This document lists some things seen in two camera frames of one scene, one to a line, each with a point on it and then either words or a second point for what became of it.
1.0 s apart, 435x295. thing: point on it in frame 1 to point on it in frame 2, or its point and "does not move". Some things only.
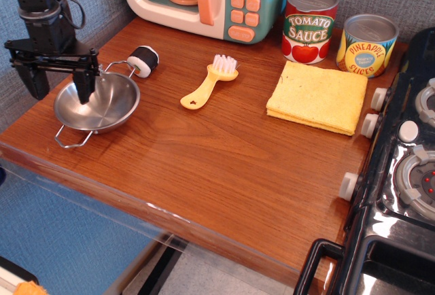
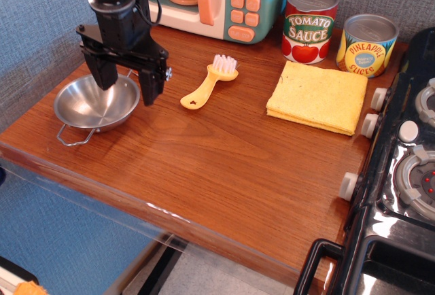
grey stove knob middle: x=368 y=124 does not move
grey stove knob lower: x=348 y=185 does not move
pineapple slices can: x=366 y=44 does not move
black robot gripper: x=52 y=45 to x=123 y=32
